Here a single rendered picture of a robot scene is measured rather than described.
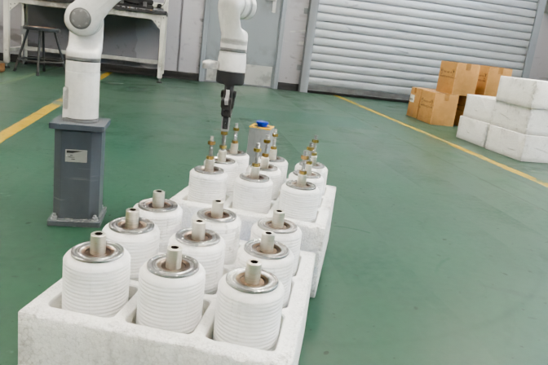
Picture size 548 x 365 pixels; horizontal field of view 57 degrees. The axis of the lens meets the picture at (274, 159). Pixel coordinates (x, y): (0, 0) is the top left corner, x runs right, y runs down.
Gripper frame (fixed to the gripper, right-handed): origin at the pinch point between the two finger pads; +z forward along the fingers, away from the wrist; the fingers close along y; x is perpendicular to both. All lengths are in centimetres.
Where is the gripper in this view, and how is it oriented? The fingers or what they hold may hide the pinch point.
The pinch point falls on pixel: (225, 123)
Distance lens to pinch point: 138.4
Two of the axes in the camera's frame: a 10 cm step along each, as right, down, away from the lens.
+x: -9.9, -1.2, -0.4
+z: -1.2, 9.7, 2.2
